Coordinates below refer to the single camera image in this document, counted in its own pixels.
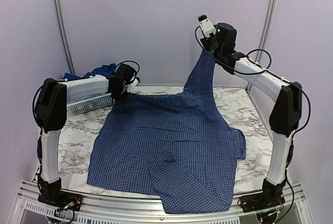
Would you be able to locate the royal blue garment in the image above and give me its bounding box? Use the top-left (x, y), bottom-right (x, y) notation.
top-left (63, 63), bottom-right (116, 81)

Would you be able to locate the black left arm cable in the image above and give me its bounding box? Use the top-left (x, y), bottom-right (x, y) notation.
top-left (31, 60), bottom-right (141, 136)

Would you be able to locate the aluminium corner post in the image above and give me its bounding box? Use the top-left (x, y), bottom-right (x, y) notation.
top-left (247, 0), bottom-right (280, 91)
top-left (53, 0), bottom-right (76, 75)

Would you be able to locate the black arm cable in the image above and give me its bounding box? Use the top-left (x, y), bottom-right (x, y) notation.
top-left (31, 60), bottom-right (141, 136)
top-left (194, 25), bottom-right (312, 136)

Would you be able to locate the white plastic laundry basket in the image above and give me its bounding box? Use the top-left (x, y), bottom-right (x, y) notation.
top-left (67, 94), bottom-right (112, 116)

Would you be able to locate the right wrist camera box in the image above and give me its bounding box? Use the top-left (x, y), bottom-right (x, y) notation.
top-left (198, 15), bottom-right (216, 38)

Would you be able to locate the blue checked shirt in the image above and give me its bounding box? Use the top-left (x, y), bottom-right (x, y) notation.
top-left (87, 52), bottom-right (246, 214)

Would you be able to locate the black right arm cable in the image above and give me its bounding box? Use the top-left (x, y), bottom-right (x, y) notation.
top-left (194, 25), bottom-right (312, 136)

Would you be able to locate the right aluminium corner post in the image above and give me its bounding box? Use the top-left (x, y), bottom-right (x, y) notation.
top-left (247, 0), bottom-right (280, 91)

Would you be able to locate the aluminium front frame rail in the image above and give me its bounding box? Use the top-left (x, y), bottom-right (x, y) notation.
top-left (9, 181), bottom-right (313, 223)

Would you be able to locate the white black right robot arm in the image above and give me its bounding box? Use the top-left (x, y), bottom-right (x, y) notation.
top-left (198, 19), bottom-right (303, 212)

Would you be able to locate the left aluminium corner post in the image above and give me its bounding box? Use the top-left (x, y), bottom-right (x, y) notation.
top-left (53, 0), bottom-right (76, 75)

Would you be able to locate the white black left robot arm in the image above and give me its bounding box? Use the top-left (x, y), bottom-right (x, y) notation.
top-left (32, 61), bottom-right (140, 210)

